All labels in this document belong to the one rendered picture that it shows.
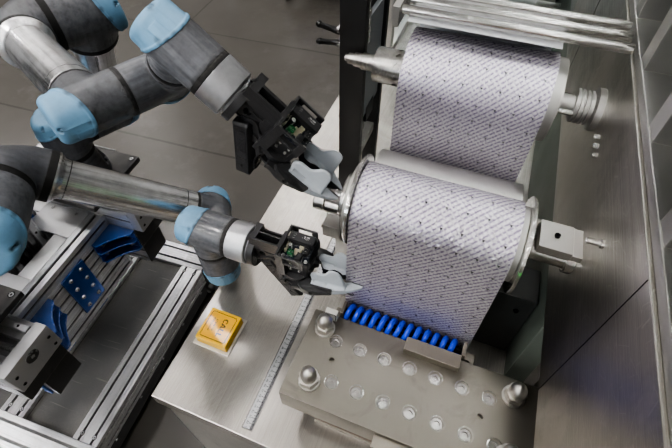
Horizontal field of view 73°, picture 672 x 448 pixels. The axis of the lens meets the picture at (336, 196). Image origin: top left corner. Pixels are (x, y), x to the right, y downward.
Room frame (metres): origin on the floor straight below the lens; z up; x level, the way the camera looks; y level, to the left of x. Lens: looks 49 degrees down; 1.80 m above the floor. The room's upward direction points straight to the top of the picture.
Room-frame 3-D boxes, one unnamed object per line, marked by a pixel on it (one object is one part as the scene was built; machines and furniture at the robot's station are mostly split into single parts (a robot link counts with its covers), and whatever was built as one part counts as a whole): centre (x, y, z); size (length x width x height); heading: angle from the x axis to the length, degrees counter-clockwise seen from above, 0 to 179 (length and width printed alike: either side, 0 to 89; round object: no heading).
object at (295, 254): (0.46, 0.09, 1.12); 0.12 x 0.08 x 0.09; 69
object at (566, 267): (0.37, -0.31, 1.25); 0.07 x 0.04 x 0.04; 69
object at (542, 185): (1.35, -0.74, 1.02); 2.24 x 0.04 x 0.24; 159
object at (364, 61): (0.74, -0.05, 1.33); 0.06 x 0.03 x 0.03; 69
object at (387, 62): (0.72, -0.10, 1.33); 0.06 x 0.06 x 0.06; 69
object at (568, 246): (0.37, -0.31, 1.28); 0.06 x 0.05 x 0.02; 69
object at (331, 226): (0.52, -0.01, 1.05); 0.06 x 0.05 x 0.31; 69
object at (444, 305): (0.37, -0.13, 1.11); 0.23 x 0.01 x 0.18; 69
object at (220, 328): (0.41, 0.24, 0.91); 0.07 x 0.07 x 0.02; 69
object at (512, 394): (0.24, -0.29, 1.05); 0.04 x 0.04 x 0.04
